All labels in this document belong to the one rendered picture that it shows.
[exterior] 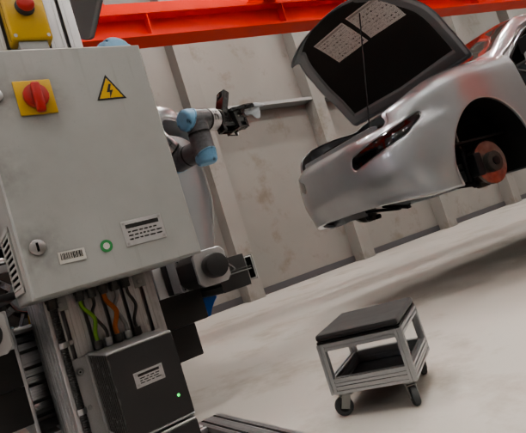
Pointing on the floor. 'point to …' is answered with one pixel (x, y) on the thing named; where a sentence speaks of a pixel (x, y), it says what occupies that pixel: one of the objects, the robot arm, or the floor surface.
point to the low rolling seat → (359, 368)
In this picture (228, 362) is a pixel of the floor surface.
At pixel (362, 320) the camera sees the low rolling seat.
